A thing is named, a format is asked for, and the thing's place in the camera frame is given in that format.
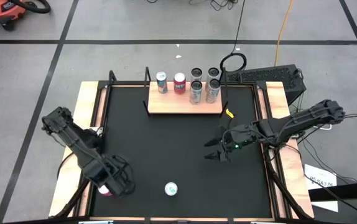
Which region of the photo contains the red soda can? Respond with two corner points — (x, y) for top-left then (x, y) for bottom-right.
(98, 185), (113, 197)
(172, 72), (187, 95)

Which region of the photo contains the light wooden side board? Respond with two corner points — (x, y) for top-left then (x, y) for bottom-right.
(257, 81), (315, 218)
(48, 81), (108, 218)

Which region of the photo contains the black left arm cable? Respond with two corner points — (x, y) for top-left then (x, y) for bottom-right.
(113, 154), (136, 195)

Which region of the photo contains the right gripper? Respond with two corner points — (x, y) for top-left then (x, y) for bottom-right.
(203, 123), (262, 162)

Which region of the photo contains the white paper sheet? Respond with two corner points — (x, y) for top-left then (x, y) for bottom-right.
(304, 164), (339, 213)

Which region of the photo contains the white Celsius can red print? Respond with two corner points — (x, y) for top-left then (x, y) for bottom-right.
(190, 67), (203, 82)
(189, 80), (203, 106)

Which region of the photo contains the yellow power cord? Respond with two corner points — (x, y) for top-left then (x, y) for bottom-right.
(273, 0), (295, 67)

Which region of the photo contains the black vacuum hose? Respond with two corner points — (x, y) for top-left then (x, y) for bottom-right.
(10, 0), (52, 15)

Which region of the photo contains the thin black hanging cable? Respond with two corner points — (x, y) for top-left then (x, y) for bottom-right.
(220, 0), (248, 75)

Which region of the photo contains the black flat bar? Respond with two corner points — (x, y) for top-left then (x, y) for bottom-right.
(308, 179), (357, 203)

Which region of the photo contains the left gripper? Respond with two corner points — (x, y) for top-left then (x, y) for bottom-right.
(86, 154), (136, 197)

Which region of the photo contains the white Celsius can orange print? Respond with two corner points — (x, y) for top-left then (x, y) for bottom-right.
(206, 67), (221, 82)
(205, 78), (221, 104)

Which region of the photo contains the orange shop vacuum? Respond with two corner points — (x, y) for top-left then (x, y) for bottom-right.
(0, 0), (27, 32)

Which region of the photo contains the wooden shelf black frame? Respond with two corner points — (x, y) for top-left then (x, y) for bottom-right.
(142, 66), (230, 118)

